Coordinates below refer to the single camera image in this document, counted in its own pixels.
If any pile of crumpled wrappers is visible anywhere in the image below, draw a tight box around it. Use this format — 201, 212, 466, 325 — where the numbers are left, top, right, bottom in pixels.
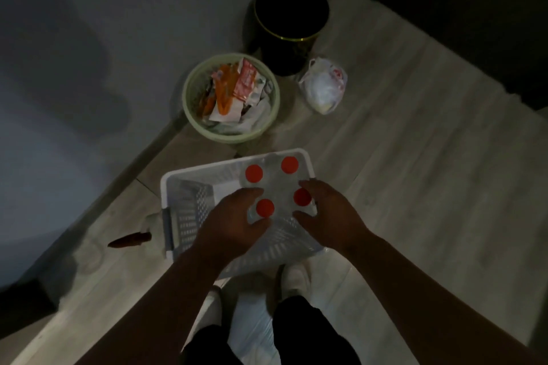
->
201, 57, 275, 135

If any person's right black trouser leg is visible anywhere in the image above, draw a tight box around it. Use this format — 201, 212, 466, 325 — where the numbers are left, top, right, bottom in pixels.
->
272, 295, 362, 365

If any dark wood wardrobe unit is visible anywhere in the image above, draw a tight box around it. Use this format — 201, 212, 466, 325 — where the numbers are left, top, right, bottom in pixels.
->
0, 279, 59, 340

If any black round trash can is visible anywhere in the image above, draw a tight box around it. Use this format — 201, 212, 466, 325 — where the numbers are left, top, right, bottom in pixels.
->
252, 0, 331, 77

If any white plastic basket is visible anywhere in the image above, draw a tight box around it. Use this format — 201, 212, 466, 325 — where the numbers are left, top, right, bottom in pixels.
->
160, 148, 326, 280

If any dark door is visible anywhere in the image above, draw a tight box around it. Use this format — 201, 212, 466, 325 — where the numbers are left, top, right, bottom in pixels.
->
364, 0, 548, 111

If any person's right forearm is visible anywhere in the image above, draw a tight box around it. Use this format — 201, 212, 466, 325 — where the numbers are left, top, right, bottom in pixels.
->
342, 232, 548, 365

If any person's white shoe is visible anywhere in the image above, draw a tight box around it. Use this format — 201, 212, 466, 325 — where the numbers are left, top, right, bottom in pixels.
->
280, 264, 311, 299
204, 286, 224, 328

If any person's right white shoe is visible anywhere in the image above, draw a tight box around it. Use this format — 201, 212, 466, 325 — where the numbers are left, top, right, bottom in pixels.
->
280, 264, 311, 299

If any person's right hand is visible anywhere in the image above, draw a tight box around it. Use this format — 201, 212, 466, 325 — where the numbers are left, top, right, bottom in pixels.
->
293, 179, 371, 257

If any person's left forearm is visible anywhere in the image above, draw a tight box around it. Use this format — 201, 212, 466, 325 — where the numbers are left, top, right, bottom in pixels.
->
76, 245, 228, 365

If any white tied plastic bag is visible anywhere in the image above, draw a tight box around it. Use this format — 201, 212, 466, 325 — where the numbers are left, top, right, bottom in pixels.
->
297, 56, 348, 115

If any person's left hand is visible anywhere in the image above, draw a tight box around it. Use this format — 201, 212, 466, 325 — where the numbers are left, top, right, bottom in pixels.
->
192, 188, 273, 267

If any pale green waste bin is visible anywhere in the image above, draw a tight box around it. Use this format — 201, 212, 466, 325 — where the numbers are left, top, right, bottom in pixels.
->
182, 52, 281, 144

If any person's left white shoe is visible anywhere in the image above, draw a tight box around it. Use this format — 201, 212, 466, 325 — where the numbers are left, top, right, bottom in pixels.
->
204, 286, 224, 328

